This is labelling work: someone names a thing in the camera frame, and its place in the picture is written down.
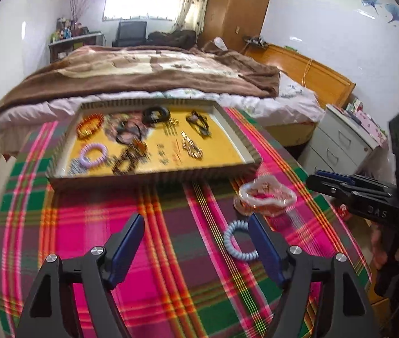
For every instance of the power strip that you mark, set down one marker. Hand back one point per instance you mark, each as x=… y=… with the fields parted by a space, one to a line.
x=255 y=41

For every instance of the wooden headboard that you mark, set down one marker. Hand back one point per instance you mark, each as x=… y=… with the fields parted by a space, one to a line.
x=322 y=77

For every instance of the white bed sheet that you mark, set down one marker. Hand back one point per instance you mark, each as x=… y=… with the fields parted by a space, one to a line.
x=291 y=105

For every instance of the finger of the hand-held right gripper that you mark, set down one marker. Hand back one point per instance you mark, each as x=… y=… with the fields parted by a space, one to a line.
x=329 y=186
x=333 y=176

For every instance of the black television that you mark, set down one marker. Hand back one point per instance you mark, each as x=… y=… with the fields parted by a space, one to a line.
x=131 y=31

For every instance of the plaid tablecloth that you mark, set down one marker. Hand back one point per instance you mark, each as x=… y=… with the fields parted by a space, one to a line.
x=171 y=253

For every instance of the brown blanket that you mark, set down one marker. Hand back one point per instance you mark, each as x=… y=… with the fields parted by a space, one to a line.
x=115 y=63

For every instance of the black bangle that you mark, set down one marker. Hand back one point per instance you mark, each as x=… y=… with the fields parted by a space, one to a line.
x=146 y=116

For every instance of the pink flower branches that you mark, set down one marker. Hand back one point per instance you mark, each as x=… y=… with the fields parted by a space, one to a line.
x=80 y=7

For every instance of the window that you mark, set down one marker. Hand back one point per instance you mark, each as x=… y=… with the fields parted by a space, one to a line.
x=136 y=5

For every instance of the dark bag pile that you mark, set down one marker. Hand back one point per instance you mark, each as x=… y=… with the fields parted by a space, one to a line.
x=171 y=38

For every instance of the pile of books and boxes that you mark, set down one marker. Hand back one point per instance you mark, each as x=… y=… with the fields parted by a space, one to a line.
x=364 y=121

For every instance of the floral curtain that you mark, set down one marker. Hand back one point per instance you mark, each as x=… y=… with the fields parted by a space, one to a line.
x=192 y=0

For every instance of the shelf desk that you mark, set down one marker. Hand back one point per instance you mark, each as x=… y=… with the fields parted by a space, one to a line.
x=73 y=45

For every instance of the person's right hand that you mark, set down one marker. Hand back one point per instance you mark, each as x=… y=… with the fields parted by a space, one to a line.
x=377 y=250

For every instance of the wooden wardrobe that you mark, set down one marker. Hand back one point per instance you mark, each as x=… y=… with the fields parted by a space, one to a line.
x=238 y=7

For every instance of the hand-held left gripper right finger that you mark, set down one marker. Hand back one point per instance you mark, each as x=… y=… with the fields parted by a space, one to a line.
x=264 y=250

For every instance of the yellow cardboard tray box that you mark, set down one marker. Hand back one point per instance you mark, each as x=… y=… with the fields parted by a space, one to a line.
x=227 y=141

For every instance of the white drawer cabinet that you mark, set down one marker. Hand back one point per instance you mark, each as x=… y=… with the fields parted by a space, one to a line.
x=336 y=144

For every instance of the group of bottles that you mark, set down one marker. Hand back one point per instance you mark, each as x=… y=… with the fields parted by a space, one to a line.
x=66 y=31

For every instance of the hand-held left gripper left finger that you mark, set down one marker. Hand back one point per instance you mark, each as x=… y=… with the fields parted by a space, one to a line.
x=129 y=250

